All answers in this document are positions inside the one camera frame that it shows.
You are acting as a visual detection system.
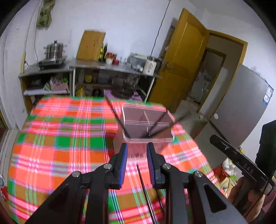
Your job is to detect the silver refrigerator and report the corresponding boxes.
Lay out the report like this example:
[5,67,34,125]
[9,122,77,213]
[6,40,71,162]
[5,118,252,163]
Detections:
[198,63,274,149]

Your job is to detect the purple mat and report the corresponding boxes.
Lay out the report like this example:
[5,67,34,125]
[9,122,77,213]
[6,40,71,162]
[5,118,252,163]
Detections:
[104,89,143,101]

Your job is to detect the wooden cutting board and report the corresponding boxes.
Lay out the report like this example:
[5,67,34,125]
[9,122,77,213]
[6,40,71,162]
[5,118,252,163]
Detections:
[76,30,106,61]

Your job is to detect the green hanging cloth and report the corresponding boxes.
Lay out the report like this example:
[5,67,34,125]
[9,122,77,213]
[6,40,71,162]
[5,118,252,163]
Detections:
[36,0,52,27]

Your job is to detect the steel steamer pot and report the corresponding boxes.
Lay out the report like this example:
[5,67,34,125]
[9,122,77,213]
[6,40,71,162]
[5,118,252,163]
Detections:
[44,40,66,59]

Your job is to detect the black induction cooker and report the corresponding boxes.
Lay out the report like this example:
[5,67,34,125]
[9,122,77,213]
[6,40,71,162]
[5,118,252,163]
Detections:
[38,55,68,70]

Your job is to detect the dark jar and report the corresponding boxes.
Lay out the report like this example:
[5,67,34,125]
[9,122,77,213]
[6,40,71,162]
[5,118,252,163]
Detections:
[92,86,104,97]

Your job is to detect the clear plastic container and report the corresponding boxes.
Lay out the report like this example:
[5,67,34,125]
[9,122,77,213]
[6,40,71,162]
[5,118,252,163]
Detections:
[98,71,110,84]

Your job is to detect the plastic bags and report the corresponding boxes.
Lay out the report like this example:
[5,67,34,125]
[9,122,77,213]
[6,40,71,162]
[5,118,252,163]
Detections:
[126,73,140,86]

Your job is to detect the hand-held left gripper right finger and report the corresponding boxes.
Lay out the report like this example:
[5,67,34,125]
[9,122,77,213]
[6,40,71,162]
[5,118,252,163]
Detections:
[147,142,248,224]

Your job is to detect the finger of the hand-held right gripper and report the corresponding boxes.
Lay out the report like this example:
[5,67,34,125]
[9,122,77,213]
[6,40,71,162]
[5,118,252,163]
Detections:
[210,135,240,161]

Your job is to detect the black chopstick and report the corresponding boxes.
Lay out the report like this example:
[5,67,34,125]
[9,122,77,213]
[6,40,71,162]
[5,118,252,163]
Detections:
[149,111,189,137]
[105,96,130,138]
[136,163,157,224]

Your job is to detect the yellow wooden door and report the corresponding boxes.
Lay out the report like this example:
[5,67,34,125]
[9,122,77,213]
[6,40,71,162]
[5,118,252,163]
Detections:
[149,8,210,113]

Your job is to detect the yellowish power strip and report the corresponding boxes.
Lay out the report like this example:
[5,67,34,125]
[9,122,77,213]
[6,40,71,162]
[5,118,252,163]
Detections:
[20,53,27,74]

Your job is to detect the pink utensil holder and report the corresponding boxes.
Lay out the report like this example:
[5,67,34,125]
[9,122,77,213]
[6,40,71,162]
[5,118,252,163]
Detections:
[113,103,175,160]

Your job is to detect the white plastic bag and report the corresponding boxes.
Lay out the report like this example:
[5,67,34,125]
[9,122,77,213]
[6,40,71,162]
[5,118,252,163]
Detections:
[222,158,238,177]

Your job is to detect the yellow label bottle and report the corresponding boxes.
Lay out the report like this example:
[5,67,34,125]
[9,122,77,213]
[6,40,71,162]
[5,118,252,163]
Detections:
[84,69,93,84]

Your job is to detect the pink basket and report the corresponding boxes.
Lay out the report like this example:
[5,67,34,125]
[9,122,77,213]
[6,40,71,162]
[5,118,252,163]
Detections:
[50,81,70,91]

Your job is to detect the low steel shelf table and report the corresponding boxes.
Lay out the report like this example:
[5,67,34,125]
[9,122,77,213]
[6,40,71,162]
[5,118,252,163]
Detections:
[18,65,72,108]

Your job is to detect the person's dark clothing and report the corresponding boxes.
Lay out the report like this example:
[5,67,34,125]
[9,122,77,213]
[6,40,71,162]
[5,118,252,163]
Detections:
[255,121,276,179]

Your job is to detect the white electric kettle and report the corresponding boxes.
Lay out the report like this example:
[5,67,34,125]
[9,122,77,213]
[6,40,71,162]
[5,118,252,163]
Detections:
[143,55,159,76]

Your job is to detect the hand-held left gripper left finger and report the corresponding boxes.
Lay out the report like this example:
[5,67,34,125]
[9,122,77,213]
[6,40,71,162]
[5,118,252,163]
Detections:
[25,142,129,224]

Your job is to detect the black wok with lid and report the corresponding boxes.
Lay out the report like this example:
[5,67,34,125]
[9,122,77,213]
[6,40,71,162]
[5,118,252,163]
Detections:
[112,85,135,99]

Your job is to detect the grey storage box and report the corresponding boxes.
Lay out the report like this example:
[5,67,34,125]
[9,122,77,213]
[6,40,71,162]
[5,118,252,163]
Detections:
[129,53,147,69]

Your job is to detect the long steel shelf table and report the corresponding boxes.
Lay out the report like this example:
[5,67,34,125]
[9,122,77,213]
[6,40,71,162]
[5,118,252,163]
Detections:
[68,59,162,104]

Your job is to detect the plaid tablecloth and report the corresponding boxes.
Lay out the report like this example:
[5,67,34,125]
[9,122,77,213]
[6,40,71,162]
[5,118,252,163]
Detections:
[7,96,227,224]

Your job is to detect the black wall cable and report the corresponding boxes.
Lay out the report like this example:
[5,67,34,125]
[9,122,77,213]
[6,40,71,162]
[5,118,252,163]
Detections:
[150,0,171,56]

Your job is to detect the person's right hand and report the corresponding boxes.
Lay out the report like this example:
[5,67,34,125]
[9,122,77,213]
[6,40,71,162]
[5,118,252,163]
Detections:
[228,177,265,219]

